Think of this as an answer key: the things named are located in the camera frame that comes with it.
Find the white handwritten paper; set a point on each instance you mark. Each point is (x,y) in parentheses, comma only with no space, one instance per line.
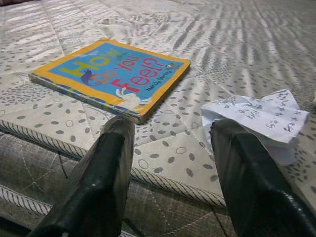
(271,116)

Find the grey patterned quilted mattress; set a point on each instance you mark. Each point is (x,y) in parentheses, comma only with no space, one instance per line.
(172,37)

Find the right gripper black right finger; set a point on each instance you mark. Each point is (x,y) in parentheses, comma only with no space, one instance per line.
(251,185)

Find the colourful children's board book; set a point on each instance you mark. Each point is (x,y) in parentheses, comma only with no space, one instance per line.
(111,74)

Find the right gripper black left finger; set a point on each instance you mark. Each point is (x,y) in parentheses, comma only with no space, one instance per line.
(98,185)

